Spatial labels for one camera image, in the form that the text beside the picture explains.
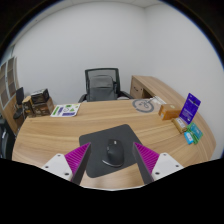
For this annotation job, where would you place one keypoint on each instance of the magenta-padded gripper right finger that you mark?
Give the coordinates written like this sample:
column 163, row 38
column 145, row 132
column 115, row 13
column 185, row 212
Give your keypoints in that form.
column 165, row 165

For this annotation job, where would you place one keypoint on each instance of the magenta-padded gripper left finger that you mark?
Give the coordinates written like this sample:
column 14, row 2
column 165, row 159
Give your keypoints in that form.
column 60, row 165

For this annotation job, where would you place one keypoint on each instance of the black computer mouse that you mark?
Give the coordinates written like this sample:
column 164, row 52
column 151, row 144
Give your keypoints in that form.
column 114, row 153

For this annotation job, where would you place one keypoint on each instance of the dark grey mouse pad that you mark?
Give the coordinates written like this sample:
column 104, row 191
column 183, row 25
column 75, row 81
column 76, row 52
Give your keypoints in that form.
column 100, row 140

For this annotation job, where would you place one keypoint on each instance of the light blue small packet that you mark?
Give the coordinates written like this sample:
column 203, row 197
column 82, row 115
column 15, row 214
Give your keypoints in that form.
column 188, row 137

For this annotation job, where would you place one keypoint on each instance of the flat tan box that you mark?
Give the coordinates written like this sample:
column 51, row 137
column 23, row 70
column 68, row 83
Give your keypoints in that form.
column 180, row 125

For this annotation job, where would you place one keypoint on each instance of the green small packet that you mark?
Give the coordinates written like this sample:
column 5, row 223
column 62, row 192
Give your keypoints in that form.
column 196, row 130

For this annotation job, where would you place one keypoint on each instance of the orange cardboard box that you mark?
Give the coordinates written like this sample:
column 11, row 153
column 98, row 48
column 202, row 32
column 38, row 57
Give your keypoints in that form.
column 169, row 111

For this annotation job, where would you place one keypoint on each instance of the printed green purple paper sheet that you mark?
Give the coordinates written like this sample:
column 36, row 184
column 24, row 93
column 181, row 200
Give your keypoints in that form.
column 65, row 110

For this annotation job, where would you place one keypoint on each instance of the large brown cardboard box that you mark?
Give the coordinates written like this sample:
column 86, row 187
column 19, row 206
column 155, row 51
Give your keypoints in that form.
column 44, row 109

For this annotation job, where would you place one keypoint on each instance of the black padded swivel chair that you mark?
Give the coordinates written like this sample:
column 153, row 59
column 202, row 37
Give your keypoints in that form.
column 5, row 140

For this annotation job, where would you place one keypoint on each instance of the purple card package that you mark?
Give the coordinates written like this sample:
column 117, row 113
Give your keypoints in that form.
column 190, row 108

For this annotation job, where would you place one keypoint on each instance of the clear plastic bag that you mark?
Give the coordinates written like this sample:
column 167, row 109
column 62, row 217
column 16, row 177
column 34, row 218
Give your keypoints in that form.
column 144, row 105

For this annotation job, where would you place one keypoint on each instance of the small brown cardboard box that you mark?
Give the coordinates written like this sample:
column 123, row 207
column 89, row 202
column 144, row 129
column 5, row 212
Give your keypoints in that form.
column 27, row 106

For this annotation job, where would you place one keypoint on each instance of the black open box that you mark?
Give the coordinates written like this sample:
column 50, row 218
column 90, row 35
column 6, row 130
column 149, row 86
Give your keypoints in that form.
column 40, row 95

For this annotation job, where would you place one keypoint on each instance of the black visitor chair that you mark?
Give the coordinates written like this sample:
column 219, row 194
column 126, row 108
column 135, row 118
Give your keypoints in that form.
column 19, row 100

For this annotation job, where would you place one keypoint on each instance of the wooden side desk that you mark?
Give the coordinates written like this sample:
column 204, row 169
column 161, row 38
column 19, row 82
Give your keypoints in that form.
column 150, row 85

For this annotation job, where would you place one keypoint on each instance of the grey backpack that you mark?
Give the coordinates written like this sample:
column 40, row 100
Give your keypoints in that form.
column 101, row 88

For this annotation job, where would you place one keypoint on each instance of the wooden shelf unit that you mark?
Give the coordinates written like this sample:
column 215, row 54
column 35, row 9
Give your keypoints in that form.
column 8, row 83

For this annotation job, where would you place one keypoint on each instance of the black mesh office chair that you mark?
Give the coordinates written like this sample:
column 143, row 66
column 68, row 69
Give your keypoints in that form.
column 100, row 71

